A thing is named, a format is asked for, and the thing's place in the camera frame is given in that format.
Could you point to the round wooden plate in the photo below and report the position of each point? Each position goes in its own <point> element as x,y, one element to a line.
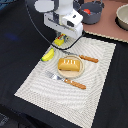
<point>72,74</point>

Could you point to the yellow toy banana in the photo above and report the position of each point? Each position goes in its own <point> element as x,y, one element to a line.
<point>48,56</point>

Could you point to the right grey pot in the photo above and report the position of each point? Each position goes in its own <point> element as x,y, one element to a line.
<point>95,7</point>

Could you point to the yellow butter block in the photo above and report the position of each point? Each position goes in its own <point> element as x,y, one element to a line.
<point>59,41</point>

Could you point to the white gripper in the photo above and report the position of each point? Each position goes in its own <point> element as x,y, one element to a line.
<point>70,24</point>

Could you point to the pink mat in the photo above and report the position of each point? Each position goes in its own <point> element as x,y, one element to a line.
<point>107,26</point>

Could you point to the fork with wooden handle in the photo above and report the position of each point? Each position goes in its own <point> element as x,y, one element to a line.
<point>56,77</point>

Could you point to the cream bowl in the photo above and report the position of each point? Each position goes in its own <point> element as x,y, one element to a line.
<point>122,15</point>

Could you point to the knife with wooden handle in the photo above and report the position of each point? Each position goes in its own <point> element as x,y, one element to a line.
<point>82,57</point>

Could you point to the red toy tomato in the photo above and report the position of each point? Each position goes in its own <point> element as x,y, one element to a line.
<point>87,11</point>

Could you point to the toy bread loaf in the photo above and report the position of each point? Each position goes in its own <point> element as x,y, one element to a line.
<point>69,64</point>

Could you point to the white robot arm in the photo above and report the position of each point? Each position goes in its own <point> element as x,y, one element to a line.
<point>57,7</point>

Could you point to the woven beige placemat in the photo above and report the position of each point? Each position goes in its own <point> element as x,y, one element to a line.
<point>71,103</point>

